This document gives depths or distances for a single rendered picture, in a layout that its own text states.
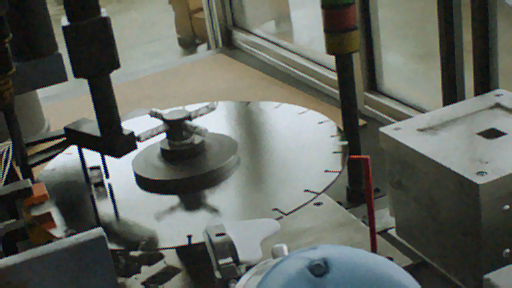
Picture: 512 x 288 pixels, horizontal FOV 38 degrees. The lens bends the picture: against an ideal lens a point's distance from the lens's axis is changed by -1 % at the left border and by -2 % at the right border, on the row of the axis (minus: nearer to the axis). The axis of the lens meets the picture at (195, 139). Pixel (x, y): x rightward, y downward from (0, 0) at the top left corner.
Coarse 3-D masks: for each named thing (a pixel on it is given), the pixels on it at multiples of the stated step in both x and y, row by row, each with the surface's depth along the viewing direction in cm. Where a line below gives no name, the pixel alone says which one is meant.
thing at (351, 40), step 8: (328, 32) 94; (336, 32) 93; (344, 32) 93; (352, 32) 93; (328, 40) 94; (336, 40) 93; (344, 40) 93; (352, 40) 93; (328, 48) 95; (336, 48) 94; (344, 48) 93; (352, 48) 94; (360, 48) 95
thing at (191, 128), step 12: (180, 108) 76; (204, 108) 77; (216, 108) 77; (168, 120) 74; (180, 120) 74; (192, 120) 76; (144, 132) 73; (156, 132) 74; (168, 132) 75; (180, 132) 74; (192, 132) 73; (204, 132) 72; (180, 144) 75
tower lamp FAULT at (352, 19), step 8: (320, 8) 94; (328, 8) 92; (336, 8) 92; (344, 8) 92; (352, 8) 92; (328, 16) 93; (336, 16) 92; (344, 16) 92; (352, 16) 92; (328, 24) 93; (336, 24) 92; (344, 24) 92; (352, 24) 93
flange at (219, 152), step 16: (160, 144) 76; (192, 144) 75; (208, 144) 77; (224, 144) 77; (144, 160) 77; (160, 160) 76; (176, 160) 75; (192, 160) 74; (208, 160) 74; (224, 160) 74; (144, 176) 74; (160, 176) 73; (176, 176) 72; (192, 176) 72; (208, 176) 72
